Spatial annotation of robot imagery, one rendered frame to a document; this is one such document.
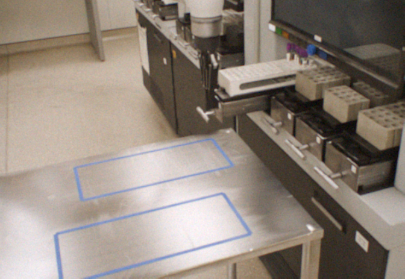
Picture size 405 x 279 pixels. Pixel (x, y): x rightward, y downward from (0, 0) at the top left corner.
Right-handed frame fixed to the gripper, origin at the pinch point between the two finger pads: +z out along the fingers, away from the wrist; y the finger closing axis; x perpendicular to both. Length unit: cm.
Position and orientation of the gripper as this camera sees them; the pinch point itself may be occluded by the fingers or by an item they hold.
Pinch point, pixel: (209, 98)
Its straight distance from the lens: 149.4
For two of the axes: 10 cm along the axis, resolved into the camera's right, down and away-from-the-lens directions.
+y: -3.3, -4.2, 8.4
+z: 0.4, 8.9, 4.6
